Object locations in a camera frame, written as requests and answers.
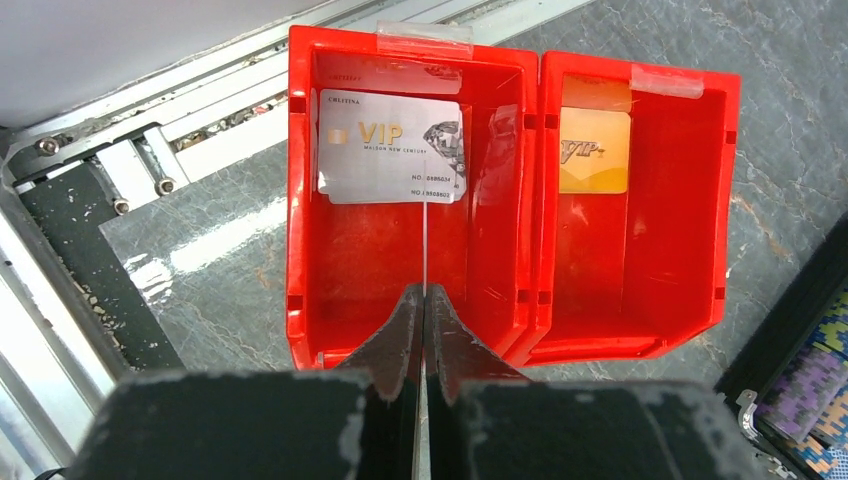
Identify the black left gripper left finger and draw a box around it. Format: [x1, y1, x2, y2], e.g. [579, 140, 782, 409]
[66, 284, 425, 479]

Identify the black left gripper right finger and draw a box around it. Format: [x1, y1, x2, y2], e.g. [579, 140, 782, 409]
[423, 284, 758, 479]

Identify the white card in bin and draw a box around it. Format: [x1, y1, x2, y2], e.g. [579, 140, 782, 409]
[317, 89, 467, 204]

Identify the red bin near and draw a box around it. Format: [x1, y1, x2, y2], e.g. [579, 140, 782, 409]
[285, 26, 539, 369]

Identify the red bin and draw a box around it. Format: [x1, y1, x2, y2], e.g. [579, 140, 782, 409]
[506, 51, 742, 366]
[285, 26, 539, 369]

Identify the red bin far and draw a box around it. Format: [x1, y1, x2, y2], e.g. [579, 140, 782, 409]
[506, 51, 742, 366]

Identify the green purple chip stack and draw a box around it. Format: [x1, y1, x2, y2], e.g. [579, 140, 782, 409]
[756, 288, 847, 479]

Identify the black poker chip case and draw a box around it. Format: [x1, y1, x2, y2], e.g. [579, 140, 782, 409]
[715, 216, 847, 479]

